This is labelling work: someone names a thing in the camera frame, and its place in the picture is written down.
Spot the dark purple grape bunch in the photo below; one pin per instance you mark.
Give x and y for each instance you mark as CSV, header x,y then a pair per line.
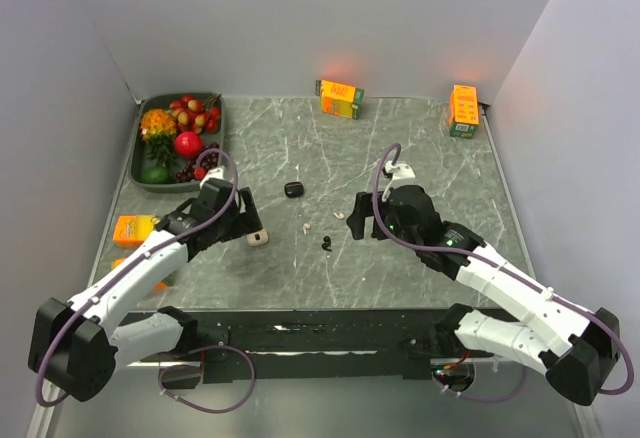
x,y
196,167

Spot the black earbuds pair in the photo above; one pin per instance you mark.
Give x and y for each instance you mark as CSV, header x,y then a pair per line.
x,y
327,244

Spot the orange juice box left upper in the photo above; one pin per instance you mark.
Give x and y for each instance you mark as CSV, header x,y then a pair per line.
x,y
132,230

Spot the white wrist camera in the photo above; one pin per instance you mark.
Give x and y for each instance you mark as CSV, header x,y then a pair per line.
x,y
214,173
399,174

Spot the orange juice box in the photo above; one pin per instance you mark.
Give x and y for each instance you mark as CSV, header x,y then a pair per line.
x,y
339,99
464,115
132,230
165,283

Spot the red cherry bunch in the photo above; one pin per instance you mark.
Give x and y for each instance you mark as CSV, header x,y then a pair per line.
x,y
197,115

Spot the orange yellow flower pineapple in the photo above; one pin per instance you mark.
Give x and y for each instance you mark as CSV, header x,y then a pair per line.
x,y
158,131

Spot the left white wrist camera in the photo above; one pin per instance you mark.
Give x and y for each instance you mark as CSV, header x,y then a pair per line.
x,y
214,173

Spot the orange juice box back right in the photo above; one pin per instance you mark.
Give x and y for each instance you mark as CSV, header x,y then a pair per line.
x,y
464,115

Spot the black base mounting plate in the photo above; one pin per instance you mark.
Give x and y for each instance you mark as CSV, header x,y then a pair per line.
x,y
323,343

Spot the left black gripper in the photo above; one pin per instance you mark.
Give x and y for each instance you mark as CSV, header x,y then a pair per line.
x,y
246,222

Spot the dark grey fruit tray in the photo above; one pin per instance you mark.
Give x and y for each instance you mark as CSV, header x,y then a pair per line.
x,y
139,160

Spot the red apple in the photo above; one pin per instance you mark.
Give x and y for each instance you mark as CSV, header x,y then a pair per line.
x,y
188,145

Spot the black earbud charging case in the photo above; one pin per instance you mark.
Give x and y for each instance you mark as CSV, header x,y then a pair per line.
x,y
294,189

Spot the orange juice box back centre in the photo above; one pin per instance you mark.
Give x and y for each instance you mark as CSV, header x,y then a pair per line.
x,y
339,99

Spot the orange juice box left lower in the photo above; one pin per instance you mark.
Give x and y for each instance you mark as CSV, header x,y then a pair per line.
x,y
165,283

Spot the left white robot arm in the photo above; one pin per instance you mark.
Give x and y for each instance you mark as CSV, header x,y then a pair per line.
x,y
79,344

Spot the green avocado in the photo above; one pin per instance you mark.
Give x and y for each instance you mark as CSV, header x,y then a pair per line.
x,y
156,175

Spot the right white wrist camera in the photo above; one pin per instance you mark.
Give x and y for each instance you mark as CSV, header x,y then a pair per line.
x,y
399,174

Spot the beige earbud charging case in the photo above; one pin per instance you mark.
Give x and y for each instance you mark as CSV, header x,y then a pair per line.
x,y
257,238

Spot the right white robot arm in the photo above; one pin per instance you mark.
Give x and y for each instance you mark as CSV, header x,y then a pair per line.
x,y
573,348

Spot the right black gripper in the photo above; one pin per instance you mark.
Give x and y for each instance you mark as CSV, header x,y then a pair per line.
x,y
356,220

